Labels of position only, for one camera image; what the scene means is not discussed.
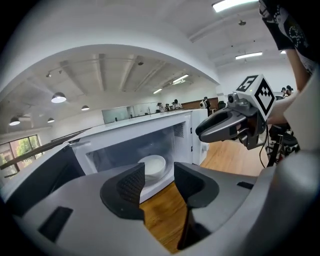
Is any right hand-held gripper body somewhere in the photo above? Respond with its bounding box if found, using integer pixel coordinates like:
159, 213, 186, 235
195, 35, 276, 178
226, 73, 277, 151

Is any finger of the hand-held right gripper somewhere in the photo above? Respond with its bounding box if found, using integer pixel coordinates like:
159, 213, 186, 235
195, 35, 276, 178
199, 124, 233, 144
195, 108, 243, 136

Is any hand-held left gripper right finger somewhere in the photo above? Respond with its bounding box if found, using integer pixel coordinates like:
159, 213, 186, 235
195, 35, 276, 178
174, 161, 259, 251

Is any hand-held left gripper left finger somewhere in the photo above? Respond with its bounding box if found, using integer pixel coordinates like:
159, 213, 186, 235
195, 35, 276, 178
13, 162, 173, 256

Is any white bowl of food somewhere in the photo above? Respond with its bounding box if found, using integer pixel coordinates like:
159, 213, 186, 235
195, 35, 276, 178
137, 154, 167, 176

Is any white microwave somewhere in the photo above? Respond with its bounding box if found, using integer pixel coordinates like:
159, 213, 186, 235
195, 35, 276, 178
0, 107, 210, 219

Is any person's right forearm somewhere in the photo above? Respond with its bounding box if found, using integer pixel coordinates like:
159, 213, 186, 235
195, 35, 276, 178
266, 92, 300, 125

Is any person's right hand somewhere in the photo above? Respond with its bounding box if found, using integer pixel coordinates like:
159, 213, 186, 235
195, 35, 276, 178
235, 116, 260, 137

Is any black metal stand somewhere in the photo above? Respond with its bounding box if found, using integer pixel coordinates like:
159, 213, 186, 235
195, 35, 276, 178
265, 122, 301, 168

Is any dark wooden railing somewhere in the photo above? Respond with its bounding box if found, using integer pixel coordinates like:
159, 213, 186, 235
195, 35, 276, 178
0, 126, 93, 171

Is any window with green view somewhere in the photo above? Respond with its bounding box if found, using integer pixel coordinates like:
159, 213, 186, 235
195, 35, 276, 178
0, 134, 44, 179

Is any glass partition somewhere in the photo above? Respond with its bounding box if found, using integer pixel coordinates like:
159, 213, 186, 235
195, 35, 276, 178
101, 104, 151, 124

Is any black cable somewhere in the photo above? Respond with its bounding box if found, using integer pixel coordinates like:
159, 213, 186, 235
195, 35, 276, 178
258, 124, 270, 169

